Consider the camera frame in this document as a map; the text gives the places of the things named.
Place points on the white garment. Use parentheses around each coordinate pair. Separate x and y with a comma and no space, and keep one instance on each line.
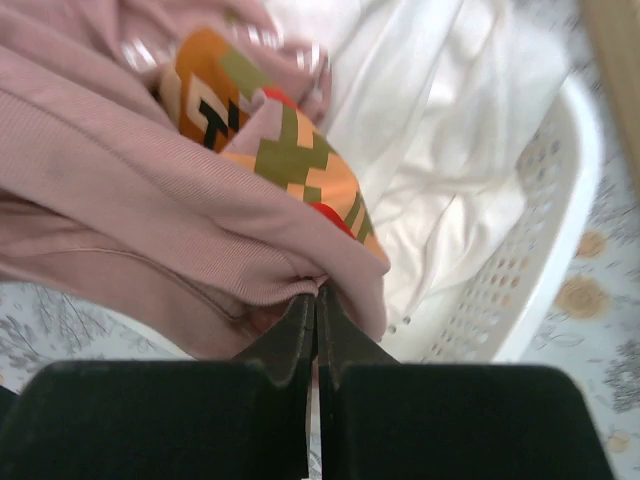
(432,104)

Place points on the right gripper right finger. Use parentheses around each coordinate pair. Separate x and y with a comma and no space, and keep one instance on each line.
(341,343)

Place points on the white laundry basket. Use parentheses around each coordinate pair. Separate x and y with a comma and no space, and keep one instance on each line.
(494,316)

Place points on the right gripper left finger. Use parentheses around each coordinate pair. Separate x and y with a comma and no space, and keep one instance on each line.
(285,351)

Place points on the pink t shirt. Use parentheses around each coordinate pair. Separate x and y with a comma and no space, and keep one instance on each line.
(103,198)

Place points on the orange patterned garment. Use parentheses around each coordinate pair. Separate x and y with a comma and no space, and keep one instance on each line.
(216,97)

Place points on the floral table mat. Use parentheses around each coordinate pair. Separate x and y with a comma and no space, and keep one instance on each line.
(581,312)

